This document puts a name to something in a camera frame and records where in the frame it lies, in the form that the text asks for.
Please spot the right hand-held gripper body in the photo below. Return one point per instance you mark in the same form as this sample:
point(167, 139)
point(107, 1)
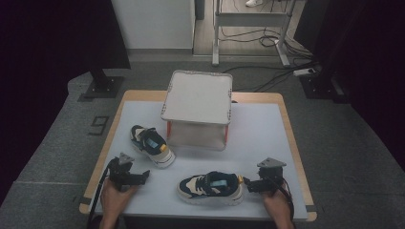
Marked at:
point(270, 178)

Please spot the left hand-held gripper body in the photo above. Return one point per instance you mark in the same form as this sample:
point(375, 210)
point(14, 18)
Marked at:
point(120, 173)

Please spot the navy and beige sneaker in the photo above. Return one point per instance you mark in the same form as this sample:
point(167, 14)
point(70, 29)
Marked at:
point(149, 143)
point(203, 188)

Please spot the person's left hand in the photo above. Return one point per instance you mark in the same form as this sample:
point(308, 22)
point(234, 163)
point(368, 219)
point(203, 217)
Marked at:
point(114, 200)

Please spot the person's right hand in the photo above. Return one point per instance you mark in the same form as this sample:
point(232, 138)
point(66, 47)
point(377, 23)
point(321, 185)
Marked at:
point(280, 205)

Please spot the white table mat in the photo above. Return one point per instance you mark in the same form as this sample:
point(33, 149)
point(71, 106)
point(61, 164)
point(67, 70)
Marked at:
point(254, 136)

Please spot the black stand base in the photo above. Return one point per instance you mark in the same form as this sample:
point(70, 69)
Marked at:
point(321, 89)

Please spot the white power strip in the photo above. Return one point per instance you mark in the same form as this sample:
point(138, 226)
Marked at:
point(304, 72)

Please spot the dark curtain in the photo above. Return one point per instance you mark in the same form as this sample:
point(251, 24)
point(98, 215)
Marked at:
point(366, 63)
point(38, 63)

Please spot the black stand with base plate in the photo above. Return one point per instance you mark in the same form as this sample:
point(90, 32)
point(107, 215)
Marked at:
point(103, 84)

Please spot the grey metal desk frame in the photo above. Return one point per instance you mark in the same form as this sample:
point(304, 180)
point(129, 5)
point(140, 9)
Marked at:
point(251, 19)

